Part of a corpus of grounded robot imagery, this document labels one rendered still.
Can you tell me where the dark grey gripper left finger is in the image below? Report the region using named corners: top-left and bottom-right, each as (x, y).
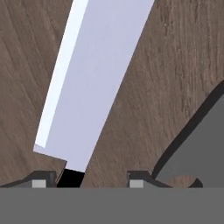
top-left (0, 170), bottom-right (57, 188)

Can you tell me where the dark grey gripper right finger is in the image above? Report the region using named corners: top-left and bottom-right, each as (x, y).
top-left (127, 170), bottom-right (173, 188)

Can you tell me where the dark grey pan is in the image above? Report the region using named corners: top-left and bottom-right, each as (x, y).
top-left (151, 80), bottom-right (224, 188)

